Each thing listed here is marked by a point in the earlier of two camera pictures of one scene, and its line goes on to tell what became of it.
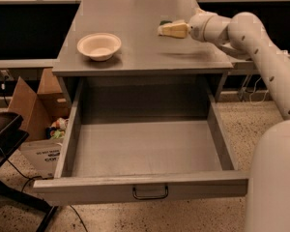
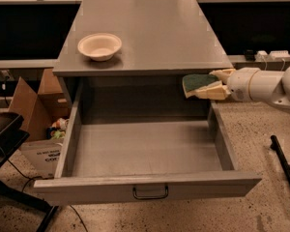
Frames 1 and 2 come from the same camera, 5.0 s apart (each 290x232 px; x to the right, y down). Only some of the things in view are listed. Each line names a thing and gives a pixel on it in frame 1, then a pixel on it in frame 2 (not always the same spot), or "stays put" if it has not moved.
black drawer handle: [151, 197] stays put
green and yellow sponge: [165, 22] → [190, 83]
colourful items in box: [57, 130] stays put
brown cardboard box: [40, 110] stays put
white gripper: [196, 27] → [239, 83]
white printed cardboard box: [43, 157] stays put
